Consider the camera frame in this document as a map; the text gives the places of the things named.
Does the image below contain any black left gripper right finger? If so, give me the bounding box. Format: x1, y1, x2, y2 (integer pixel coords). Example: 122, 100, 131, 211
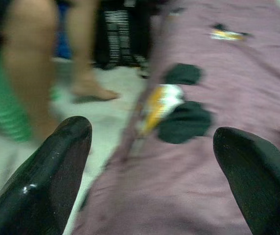
212, 126, 280, 235

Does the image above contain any mauve cartoon print blanket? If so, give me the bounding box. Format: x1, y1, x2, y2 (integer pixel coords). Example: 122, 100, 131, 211
72, 0, 280, 235

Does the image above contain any black printed bag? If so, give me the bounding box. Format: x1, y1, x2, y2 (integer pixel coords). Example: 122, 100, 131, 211
93, 0, 160, 71

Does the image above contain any person in black dress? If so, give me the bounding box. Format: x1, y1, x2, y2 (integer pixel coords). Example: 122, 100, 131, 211
0, 0, 121, 147

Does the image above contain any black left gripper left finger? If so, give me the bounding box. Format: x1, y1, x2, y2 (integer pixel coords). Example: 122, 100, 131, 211
0, 116, 93, 235

